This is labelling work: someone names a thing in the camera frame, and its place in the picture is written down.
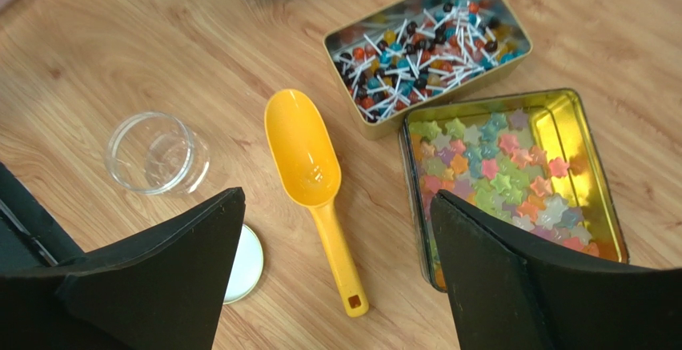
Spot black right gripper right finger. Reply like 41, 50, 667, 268
431, 191, 681, 349

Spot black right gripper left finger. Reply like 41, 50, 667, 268
1, 187, 246, 349

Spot yellow plastic scoop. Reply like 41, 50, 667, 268
264, 89, 370, 318

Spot white jar lid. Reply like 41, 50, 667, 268
223, 224, 265, 305

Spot clear glass jar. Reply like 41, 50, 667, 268
104, 111, 211, 195

